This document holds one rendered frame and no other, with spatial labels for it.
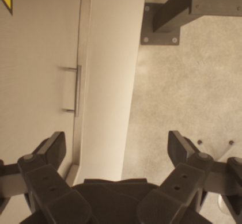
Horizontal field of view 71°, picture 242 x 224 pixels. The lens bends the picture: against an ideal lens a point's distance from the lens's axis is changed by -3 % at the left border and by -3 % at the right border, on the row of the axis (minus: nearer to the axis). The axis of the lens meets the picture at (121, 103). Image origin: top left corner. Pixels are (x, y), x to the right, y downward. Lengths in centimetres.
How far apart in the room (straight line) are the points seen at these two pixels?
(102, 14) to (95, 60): 15
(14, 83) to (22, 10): 10
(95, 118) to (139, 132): 94
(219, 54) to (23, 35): 149
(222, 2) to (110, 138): 55
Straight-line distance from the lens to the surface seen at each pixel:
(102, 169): 75
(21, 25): 28
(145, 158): 168
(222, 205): 157
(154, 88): 146
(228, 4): 58
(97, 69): 61
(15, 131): 28
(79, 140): 66
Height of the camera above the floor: 141
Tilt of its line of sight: 75 degrees down
